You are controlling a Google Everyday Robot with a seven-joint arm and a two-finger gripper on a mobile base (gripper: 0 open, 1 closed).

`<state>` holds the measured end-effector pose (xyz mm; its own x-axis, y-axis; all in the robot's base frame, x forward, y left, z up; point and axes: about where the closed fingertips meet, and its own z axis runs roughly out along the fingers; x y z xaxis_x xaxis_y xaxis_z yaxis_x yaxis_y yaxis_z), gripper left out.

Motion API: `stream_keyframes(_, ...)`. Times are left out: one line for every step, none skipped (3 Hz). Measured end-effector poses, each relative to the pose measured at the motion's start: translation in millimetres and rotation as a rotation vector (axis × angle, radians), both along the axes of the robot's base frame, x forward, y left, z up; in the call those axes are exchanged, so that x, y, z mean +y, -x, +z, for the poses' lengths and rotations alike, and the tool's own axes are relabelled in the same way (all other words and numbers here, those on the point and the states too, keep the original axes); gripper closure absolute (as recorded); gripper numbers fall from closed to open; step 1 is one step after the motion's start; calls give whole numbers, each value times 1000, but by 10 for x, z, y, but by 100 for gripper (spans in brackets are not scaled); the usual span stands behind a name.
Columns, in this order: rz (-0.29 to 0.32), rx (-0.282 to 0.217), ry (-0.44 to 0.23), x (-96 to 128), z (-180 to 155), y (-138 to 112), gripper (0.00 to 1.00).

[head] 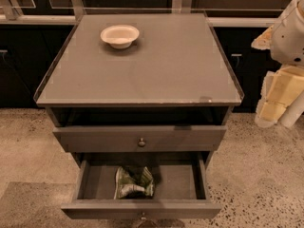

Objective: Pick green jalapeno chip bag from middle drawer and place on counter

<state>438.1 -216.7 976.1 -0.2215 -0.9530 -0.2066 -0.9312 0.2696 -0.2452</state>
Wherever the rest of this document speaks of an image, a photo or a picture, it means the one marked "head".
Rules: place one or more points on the open middle drawer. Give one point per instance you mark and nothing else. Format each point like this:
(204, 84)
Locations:
(180, 188)

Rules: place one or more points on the dark right background cabinet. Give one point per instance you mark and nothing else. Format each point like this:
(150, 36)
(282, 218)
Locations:
(249, 64)

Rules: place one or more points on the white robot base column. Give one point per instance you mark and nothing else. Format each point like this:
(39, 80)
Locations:
(293, 112)

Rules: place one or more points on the dark left background cabinet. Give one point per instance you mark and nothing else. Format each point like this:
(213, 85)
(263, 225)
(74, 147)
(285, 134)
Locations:
(26, 53)

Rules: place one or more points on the green jalapeno chip bag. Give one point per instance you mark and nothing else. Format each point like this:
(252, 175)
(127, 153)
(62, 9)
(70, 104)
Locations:
(127, 185)

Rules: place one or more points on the round metal drawer knob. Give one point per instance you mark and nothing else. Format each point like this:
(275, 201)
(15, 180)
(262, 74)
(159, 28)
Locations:
(141, 142)

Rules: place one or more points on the dark background cabinet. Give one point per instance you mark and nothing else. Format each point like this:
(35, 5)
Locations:
(249, 64)
(26, 53)

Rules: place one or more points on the grey drawer cabinet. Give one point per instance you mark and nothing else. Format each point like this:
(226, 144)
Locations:
(175, 73)

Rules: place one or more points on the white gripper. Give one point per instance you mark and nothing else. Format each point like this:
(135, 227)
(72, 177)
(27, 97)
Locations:
(289, 37)

